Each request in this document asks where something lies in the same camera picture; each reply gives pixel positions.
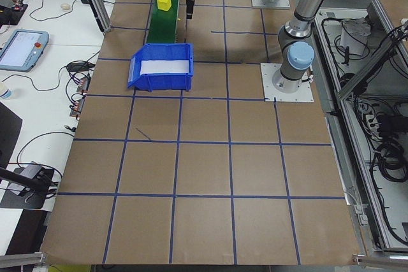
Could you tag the green conveyor belt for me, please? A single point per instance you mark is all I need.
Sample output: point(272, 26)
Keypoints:
point(162, 26)

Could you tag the black power adapter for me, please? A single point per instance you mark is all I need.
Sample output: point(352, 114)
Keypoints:
point(387, 124)

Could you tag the black stand base plate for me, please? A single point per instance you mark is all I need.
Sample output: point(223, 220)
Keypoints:
point(35, 200)

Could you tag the black electronics box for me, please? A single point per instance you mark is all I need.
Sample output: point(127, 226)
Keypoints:
point(12, 14)

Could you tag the yellow foam block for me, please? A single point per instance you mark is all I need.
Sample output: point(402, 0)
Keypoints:
point(164, 2)

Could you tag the blue plastic storage bin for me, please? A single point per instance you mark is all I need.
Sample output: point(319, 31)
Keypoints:
point(165, 82)

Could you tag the white power strip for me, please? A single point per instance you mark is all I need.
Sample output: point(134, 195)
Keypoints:
point(366, 117)

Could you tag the white desk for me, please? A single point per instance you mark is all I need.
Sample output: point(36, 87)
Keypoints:
point(38, 116)
point(63, 30)

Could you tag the black oblong adapter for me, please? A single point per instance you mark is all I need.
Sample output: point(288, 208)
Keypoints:
point(76, 66)

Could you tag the black stand pole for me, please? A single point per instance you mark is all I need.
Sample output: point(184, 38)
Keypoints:
point(19, 178)

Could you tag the white paper cup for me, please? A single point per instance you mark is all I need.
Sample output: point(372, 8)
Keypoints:
point(4, 91)

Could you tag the black flat panel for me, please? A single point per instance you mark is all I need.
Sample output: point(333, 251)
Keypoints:
point(8, 132)

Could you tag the aluminium profile bar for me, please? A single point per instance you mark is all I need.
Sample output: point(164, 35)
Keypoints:
point(22, 257)
point(376, 257)

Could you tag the grey corner bracket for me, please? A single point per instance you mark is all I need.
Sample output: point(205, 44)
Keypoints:
point(361, 218)

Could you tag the white crumpled bag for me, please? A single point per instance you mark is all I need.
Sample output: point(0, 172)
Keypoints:
point(354, 36)

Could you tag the small relay board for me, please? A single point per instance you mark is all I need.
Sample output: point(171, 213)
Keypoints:
point(83, 84)
point(76, 108)

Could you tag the grey box device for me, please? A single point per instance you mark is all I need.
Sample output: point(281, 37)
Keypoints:
point(30, 170)

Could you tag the light blue teach pendant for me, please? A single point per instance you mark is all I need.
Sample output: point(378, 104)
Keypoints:
point(19, 49)

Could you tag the small white round object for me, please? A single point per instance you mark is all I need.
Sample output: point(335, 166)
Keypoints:
point(65, 6)

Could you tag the metal V-shaped frame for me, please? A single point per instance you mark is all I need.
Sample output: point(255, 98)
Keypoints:
point(344, 138)

